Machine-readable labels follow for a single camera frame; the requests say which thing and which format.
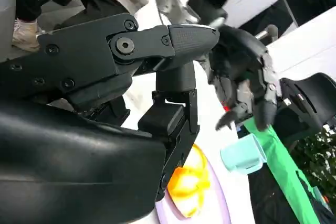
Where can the lilac plate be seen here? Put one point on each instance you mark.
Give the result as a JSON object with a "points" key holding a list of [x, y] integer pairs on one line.
{"points": [[215, 195]]}

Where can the black office chair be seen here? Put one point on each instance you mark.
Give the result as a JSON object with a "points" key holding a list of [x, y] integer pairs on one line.
{"points": [[315, 98]]}

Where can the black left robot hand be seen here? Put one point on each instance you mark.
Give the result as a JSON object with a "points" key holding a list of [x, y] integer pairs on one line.
{"points": [[236, 51]]}

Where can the pale green mug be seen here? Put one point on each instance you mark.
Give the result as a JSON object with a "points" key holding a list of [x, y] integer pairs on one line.
{"points": [[241, 153]]}

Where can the orange and white bread roll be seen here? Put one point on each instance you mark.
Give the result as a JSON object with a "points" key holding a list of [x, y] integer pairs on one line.
{"points": [[189, 187]]}

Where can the green plant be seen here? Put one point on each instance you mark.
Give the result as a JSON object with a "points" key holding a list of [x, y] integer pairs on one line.
{"points": [[320, 161]]}

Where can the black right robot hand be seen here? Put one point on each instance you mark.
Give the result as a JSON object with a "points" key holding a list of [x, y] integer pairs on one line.
{"points": [[78, 155]]}

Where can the green cloth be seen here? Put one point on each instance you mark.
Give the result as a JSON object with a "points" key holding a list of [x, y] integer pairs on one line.
{"points": [[283, 171]]}

